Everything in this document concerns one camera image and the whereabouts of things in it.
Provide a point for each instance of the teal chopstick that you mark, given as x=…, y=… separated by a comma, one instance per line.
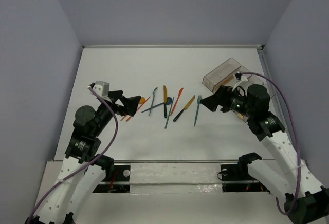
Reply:
x=167, y=120

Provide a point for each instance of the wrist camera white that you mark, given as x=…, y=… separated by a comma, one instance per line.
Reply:
x=101, y=88
x=240, y=79

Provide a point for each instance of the teal curved spoon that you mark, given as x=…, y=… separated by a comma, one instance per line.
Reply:
x=153, y=98

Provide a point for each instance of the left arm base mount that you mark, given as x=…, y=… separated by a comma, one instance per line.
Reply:
x=116, y=182

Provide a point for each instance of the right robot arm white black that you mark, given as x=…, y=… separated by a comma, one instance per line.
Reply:
x=304, y=197

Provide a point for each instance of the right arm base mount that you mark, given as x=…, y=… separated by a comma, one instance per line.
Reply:
x=236, y=181

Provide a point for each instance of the teal fork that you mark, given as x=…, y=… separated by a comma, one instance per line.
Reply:
x=197, y=109

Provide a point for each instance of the yellow knife black handle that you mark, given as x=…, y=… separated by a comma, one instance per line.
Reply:
x=185, y=108

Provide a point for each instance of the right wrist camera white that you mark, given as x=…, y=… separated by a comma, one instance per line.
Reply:
x=240, y=79

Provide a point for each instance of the yellow knife dark handle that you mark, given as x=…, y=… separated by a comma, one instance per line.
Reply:
x=165, y=99

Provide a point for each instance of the orange spoon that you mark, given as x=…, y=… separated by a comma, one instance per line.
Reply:
x=143, y=100

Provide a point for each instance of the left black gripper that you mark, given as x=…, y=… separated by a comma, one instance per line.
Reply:
x=116, y=100

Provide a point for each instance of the blue spoon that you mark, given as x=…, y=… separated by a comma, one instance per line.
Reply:
x=168, y=102

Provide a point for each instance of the orange plastic knife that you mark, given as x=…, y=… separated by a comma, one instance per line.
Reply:
x=179, y=94

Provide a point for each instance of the orange chopstick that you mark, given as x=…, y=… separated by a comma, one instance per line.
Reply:
x=126, y=116
x=138, y=108

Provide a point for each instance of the clear four-compartment utensil organizer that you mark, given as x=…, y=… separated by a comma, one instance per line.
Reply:
x=214, y=78

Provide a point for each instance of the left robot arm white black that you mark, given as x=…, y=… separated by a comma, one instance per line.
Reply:
x=83, y=168

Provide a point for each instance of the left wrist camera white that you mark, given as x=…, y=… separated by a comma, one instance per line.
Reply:
x=101, y=88

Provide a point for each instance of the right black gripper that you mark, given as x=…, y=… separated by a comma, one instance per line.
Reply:
x=221, y=98

